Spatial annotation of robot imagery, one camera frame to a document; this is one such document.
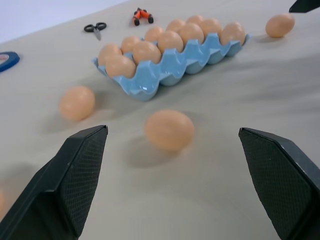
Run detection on orange and black pliers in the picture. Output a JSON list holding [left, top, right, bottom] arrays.
[[131, 7, 155, 27]]

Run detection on light blue egg tray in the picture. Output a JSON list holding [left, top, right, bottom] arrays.
[[91, 32, 253, 103]]

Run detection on black scissors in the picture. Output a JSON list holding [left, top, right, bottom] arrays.
[[83, 21, 108, 41]]

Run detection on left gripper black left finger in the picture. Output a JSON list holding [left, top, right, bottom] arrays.
[[0, 124, 109, 240]]

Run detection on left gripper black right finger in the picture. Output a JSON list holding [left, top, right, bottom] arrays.
[[238, 127, 320, 240]]

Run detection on brown egg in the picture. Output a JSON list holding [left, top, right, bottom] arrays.
[[144, 26, 165, 43], [157, 30, 185, 54], [265, 12, 296, 39], [199, 17, 223, 36], [186, 14, 205, 25], [97, 43, 123, 66], [132, 40, 163, 65], [220, 21, 247, 46], [178, 22, 205, 46], [59, 85, 96, 123], [165, 19, 186, 33], [144, 109, 195, 153], [105, 54, 137, 79], [120, 35, 142, 54]]

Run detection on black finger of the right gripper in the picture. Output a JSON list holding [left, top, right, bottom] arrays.
[[288, 0, 320, 14]]

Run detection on blue tape roll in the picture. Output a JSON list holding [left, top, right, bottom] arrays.
[[0, 51, 21, 73]]

